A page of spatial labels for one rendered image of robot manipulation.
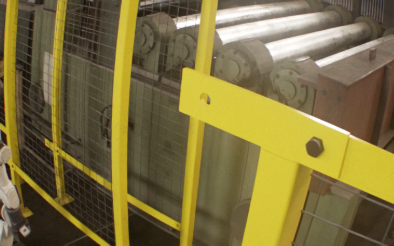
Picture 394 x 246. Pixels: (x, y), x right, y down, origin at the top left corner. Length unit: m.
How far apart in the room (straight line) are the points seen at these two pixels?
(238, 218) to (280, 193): 2.43
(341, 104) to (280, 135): 1.81
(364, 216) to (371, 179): 3.38
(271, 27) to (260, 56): 0.82
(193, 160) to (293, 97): 0.56
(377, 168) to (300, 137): 0.10
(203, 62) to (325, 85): 0.54
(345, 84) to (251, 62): 0.66
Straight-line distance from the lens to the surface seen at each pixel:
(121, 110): 2.11
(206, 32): 2.31
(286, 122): 0.54
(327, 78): 2.36
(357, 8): 5.30
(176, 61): 3.06
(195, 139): 2.49
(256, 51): 2.79
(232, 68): 2.80
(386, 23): 11.33
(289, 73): 2.62
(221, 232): 3.21
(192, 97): 0.61
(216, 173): 3.04
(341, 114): 2.37
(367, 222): 3.83
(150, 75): 3.24
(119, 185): 2.27
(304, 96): 2.62
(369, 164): 0.51
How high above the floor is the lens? 2.06
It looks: 25 degrees down
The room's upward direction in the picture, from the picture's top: 6 degrees clockwise
